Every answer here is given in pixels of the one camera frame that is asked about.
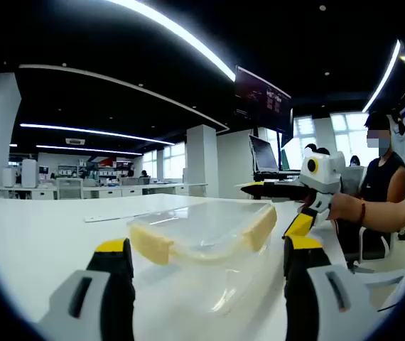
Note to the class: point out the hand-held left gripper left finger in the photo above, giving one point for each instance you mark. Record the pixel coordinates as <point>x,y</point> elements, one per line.
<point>92,302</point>

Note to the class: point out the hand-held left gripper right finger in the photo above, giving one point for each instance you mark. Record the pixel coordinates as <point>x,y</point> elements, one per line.
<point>323,302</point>

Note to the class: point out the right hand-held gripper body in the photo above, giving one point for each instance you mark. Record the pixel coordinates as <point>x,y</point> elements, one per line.
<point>327,174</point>

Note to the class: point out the clear lid with yellow latches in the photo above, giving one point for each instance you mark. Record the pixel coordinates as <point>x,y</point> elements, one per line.
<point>202,220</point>

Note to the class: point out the person's right hand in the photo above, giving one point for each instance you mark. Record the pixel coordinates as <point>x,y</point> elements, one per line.
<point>344,207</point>

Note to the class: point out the black laptop stand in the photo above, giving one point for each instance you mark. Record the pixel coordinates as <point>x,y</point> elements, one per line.
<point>277,176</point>

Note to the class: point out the green screen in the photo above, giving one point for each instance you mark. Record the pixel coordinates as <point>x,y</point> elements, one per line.
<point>285,160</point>

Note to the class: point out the open laptop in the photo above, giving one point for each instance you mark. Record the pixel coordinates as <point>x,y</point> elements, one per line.
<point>263,154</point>

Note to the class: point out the white office chair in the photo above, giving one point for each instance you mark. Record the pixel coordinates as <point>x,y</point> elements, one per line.
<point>369,248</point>

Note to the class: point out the slim white column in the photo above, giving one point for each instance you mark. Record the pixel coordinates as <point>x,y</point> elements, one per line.
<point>202,160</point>

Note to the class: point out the hanging dark monitor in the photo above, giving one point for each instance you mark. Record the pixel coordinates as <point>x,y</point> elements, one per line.
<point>263,103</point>

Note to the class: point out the white cabinet row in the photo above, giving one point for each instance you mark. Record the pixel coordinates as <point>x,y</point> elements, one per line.
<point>110,192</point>

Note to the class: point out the tall white appliance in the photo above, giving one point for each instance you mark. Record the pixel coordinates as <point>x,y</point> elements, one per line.
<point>29,173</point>

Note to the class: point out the small white appliance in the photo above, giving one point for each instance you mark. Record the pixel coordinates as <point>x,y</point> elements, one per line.
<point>8,177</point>

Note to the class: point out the ceiling air vent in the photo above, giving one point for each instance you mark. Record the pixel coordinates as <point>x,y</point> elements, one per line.
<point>74,141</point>

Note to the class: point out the long ceiling light strip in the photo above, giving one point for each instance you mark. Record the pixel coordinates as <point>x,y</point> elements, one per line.
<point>181,32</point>

